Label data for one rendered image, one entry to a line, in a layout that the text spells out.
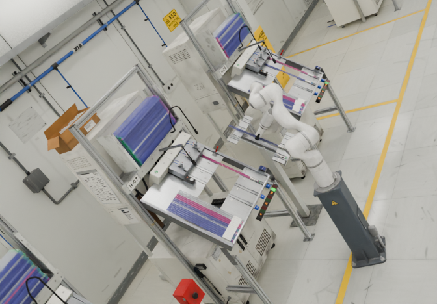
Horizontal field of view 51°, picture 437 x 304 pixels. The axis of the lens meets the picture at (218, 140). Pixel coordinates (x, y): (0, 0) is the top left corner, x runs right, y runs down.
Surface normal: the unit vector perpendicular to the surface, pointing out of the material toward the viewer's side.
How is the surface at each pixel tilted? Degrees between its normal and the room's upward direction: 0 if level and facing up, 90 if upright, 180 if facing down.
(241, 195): 44
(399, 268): 0
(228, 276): 90
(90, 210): 89
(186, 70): 90
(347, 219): 90
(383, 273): 0
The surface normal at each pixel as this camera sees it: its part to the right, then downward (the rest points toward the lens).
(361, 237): -0.24, 0.57
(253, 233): 0.74, -0.18
